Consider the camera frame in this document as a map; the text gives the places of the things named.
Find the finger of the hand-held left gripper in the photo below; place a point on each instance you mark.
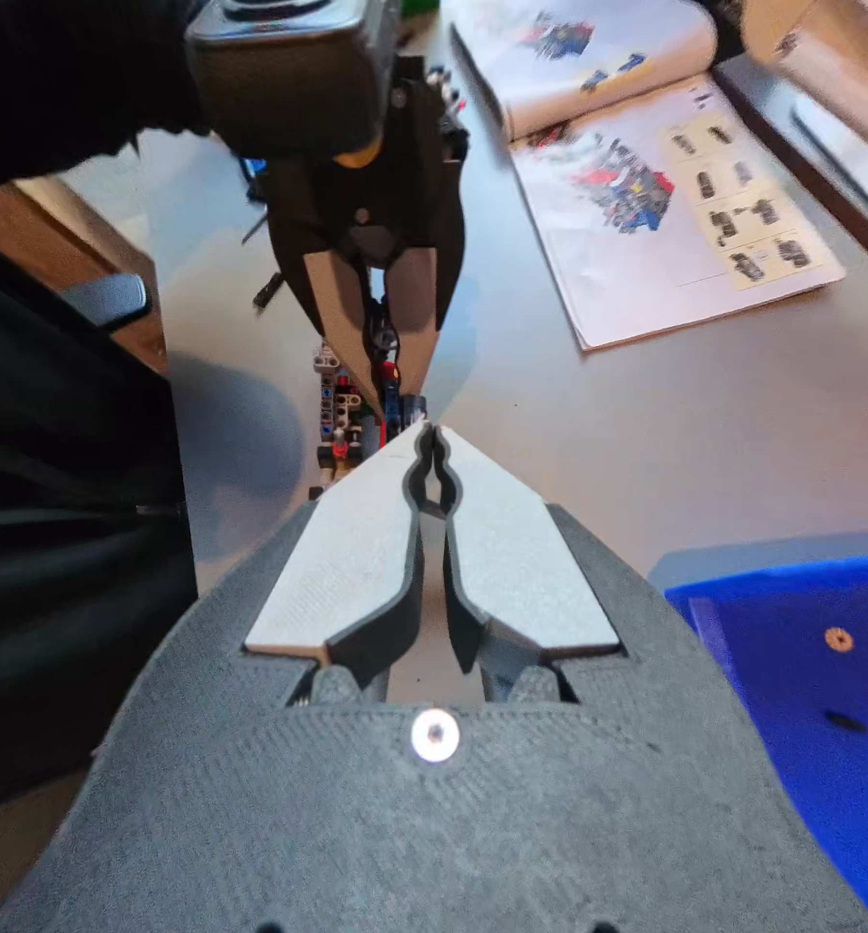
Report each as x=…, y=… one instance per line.
x=343, y=313
x=416, y=306

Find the person's black jacket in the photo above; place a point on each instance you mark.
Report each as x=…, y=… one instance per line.
x=62, y=547

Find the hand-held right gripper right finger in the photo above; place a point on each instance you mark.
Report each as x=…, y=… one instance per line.
x=529, y=576

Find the blue storage bin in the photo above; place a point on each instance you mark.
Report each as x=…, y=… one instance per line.
x=806, y=692

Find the black toy piece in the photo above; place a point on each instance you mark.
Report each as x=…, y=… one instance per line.
x=266, y=293

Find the toy brick car chassis model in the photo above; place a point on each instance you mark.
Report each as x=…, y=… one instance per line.
x=339, y=415

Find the wooden board instruction sign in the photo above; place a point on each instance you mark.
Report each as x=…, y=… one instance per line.
x=828, y=51

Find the building instruction booklet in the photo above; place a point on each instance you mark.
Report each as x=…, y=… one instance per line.
x=623, y=219

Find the person's left forearm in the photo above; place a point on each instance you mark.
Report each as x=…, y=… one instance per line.
x=55, y=73

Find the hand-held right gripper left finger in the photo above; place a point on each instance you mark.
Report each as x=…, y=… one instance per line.
x=339, y=576

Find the grey desk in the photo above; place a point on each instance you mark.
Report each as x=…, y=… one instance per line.
x=587, y=452

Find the black chair armrest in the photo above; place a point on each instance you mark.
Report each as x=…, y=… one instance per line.
x=109, y=299

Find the white sign stand base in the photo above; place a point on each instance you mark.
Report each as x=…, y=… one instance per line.
x=857, y=160

